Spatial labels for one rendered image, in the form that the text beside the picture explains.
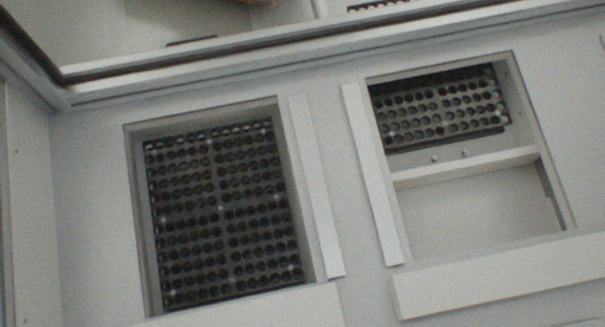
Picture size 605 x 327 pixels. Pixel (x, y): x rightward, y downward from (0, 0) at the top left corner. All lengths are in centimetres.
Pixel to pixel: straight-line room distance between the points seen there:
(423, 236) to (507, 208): 13
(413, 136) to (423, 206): 11
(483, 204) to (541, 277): 19
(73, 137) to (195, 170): 16
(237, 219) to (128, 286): 15
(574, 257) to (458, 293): 14
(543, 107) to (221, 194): 43
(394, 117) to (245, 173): 23
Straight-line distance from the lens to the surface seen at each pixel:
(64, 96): 74
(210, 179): 75
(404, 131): 78
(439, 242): 82
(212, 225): 74
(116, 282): 71
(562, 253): 70
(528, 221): 86
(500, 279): 67
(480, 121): 84
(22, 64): 67
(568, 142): 78
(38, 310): 67
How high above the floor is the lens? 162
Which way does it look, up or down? 72 degrees down
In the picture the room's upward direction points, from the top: 1 degrees counter-clockwise
